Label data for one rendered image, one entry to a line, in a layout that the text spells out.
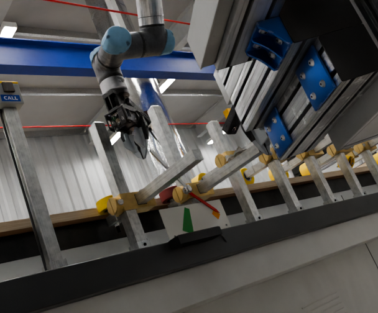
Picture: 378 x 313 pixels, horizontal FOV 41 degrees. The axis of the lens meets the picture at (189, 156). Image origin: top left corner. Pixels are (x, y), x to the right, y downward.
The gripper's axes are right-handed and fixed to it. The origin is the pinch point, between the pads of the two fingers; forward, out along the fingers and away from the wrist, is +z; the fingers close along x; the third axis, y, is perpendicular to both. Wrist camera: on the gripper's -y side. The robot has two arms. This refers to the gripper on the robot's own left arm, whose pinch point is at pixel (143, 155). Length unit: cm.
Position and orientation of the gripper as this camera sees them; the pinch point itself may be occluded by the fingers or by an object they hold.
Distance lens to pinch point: 146.0
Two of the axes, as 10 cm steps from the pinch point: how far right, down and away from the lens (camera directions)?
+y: -4.7, -1.0, -8.8
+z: 3.7, 8.8, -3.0
